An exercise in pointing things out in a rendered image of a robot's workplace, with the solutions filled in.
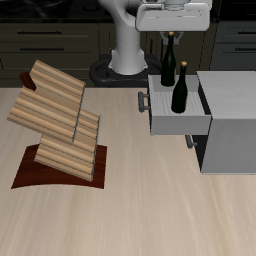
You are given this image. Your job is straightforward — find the grey cabinet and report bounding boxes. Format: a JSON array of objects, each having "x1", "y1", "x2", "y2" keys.
[{"x1": 185, "y1": 70, "x2": 256, "y2": 176}]

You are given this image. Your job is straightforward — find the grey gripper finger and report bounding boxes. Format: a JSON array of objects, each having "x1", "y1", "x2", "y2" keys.
[
  {"x1": 159, "y1": 31, "x2": 169, "y2": 45},
  {"x1": 174, "y1": 31, "x2": 185, "y2": 45}
]

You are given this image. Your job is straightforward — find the wooden slat wine rack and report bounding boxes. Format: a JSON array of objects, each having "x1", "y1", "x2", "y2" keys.
[{"x1": 6, "y1": 59, "x2": 109, "y2": 191}]

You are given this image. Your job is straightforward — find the grey cabinet drawer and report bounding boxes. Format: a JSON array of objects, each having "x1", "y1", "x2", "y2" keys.
[{"x1": 137, "y1": 73, "x2": 213, "y2": 137}]

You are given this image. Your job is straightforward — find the dark green wine bottle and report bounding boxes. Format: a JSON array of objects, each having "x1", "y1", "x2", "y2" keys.
[
  {"x1": 170, "y1": 60, "x2": 190, "y2": 115},
  {"x1": 160, "y1": 31, "x2": 177, "y2": 88}
]

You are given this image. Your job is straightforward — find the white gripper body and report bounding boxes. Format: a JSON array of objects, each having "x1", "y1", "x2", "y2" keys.
[{"x1": 134, "y1": 2, "x2": 211, "y2": 33}]

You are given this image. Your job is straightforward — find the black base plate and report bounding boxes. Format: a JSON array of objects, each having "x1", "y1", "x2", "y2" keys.
[{"x1": 88, "y1": 53, "x2": 165, "y2": 89}]

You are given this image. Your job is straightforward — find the dark kitchen cupboards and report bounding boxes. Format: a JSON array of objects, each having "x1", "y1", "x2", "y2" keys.
[{"x1": 0, "y1": 0, "x2": 256, "y2": 89}]

